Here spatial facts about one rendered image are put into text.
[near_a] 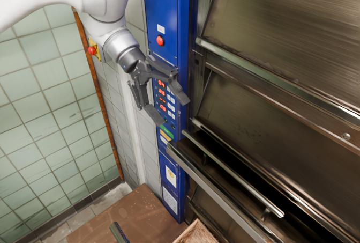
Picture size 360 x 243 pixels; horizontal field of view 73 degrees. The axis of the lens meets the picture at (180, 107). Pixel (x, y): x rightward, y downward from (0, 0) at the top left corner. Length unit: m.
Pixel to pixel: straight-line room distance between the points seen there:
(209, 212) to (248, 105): 0.61
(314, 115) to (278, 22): 0.19
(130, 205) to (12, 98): 0.87
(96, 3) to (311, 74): 0.47
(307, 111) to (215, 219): 0.70
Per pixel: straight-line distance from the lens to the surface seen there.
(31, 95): 1.53
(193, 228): 1.29
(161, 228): 1.52
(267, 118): 0.63
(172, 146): 0.72
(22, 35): 1.39
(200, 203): 1.14
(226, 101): 0.68
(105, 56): 1.15
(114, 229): 0.90
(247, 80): 0.59
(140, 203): 1.60
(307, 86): 0.49
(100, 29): 0.72
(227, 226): 1.09
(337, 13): 0.48
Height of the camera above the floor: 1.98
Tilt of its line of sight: 41 degrees down
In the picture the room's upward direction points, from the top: straight up
